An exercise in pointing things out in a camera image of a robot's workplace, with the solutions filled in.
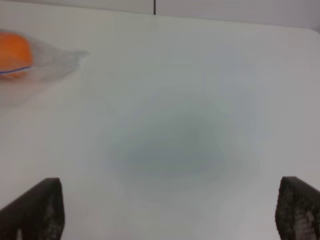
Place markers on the orange ball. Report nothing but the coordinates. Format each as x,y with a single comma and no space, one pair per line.
16,56

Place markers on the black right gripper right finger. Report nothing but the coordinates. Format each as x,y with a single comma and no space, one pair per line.
297,213

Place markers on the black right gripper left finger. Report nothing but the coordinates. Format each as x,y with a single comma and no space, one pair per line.
38,214

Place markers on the clear zip bag blue zipper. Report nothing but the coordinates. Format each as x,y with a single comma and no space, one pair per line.
49,62

